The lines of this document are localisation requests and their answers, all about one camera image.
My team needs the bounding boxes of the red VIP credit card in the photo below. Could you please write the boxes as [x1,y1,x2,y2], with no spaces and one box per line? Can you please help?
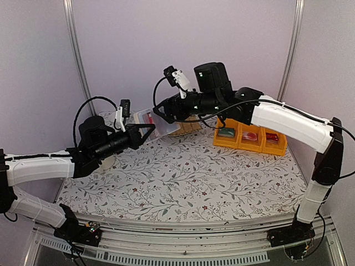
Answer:
[142,112,154,124]

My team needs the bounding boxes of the red cards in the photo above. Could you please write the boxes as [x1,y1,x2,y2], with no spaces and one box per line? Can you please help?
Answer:
[266,132,279,144]

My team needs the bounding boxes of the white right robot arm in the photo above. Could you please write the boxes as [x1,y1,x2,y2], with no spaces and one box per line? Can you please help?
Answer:
[153,62,344,224]

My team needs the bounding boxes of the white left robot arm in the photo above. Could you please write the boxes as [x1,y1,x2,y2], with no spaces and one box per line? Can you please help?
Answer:
[1,116,155,228]

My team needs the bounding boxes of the woven bamboo tray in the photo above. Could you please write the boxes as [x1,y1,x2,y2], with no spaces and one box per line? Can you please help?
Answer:
[169,115,202,136]

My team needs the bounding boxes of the cream ceramic mug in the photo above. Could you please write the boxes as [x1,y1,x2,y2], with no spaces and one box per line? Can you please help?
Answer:
[97,156,115,173]

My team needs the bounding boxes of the green item in bin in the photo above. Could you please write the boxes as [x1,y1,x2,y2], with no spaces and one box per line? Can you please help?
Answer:
[217,127,235,138]

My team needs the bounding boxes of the floral patterned table mat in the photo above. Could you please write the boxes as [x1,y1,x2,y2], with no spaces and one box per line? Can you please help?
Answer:
[57,127,306,222]

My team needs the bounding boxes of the yellow bin left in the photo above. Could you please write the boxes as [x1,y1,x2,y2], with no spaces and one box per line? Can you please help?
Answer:
[213,119,239,149]

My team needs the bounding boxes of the yellow bin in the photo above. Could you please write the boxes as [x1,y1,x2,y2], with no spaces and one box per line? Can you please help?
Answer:
[238,123,263,153]
[213,119,239,149]
[262,128,287,156]

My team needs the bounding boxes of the yellow bin middle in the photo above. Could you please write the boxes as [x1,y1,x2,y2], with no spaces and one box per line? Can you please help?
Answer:
[238,123,263,153]

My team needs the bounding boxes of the pink red item in bin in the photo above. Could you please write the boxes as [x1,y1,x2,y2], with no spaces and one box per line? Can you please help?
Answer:
[242,131,258,142]

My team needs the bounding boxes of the yellow bin right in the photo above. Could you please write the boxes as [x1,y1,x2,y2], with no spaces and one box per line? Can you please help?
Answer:
[262,128,287,156]

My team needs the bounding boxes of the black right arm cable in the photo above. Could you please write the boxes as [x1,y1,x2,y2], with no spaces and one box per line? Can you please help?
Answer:
[153,76,355,180]

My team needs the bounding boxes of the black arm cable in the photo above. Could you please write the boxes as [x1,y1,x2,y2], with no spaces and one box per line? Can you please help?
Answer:
[153,76,355,180]
[72,96,119,147]

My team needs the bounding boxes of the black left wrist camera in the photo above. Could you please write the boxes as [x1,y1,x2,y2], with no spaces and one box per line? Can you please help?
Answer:
[114,99,130,132]

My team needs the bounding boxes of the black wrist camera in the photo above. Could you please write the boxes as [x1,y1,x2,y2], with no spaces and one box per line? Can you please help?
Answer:
[114,99,130,132]
[163,65,193,99]

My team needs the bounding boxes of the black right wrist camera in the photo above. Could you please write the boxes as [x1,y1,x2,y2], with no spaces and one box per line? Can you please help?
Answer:
[163,65,193,99]

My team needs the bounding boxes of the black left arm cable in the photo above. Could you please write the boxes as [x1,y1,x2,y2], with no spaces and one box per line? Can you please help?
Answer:
[72,96,119,147]

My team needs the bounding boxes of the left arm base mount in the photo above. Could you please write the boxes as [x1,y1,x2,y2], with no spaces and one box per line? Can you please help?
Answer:
[54,204,102,247]

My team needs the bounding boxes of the aluminium frame post left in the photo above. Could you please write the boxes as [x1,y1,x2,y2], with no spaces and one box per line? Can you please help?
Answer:
[63,0,92,100]

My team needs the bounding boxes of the aluminium frame post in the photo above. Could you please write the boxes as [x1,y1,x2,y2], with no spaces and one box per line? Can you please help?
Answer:
[277,0,305,101]
[63,0,92,100]

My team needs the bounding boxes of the aluminium front rail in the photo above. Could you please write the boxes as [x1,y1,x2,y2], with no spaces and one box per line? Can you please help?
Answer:
[24,214,348,265]

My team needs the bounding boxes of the aluminium frame post right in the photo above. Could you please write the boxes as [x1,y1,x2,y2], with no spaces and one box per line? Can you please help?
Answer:
[277,0,305,101]

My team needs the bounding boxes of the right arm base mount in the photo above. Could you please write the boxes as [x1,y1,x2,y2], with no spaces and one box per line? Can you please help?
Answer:
[267,218,316,247]

